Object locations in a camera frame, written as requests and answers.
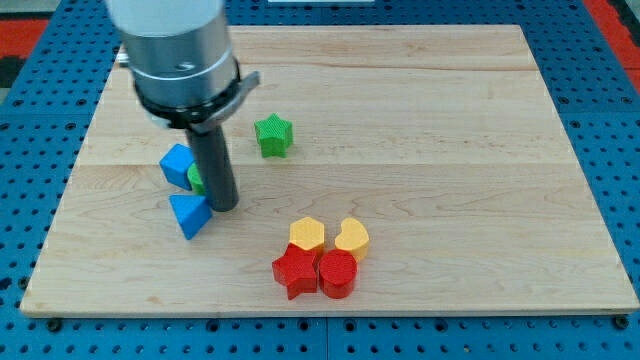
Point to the blue triangle block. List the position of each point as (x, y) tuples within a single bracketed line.
[(192, 212)]

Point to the light wooden board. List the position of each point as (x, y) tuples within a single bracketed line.
[(443, 141)]

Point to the yellow hexagon block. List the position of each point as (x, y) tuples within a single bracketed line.
[(308, 234)]

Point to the red cylinder block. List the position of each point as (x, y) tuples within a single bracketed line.
[(337, 273)]

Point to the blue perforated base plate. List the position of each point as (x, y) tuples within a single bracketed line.
[(49, 107)]

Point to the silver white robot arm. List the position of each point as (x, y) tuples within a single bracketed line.
[(186, 76)]

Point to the red star block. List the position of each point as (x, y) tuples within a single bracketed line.
[(296, 270)]

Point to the blue cube block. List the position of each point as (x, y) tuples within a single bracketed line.
[(175, 165)]

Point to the green star block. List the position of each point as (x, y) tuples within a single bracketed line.
[(274, 136)]

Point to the yellow heart block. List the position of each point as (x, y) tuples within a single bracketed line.
[(353, 238)]

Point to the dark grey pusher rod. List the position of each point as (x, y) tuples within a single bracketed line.
[(212, 160)]

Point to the green round block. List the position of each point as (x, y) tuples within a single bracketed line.
[(195, 180)]

